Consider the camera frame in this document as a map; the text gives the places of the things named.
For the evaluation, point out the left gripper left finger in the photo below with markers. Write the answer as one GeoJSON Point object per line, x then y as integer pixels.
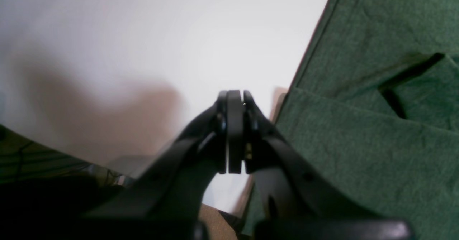
{"type": "Point", "coordinates": [164, 203]}

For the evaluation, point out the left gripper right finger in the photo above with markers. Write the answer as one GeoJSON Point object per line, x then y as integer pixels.
{"type": "Point", "coordinates": [299, 203]}

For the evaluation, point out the dark green t-shirt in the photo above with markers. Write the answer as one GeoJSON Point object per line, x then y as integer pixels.
{"type": "Point", "coordinates": [374, 108]}

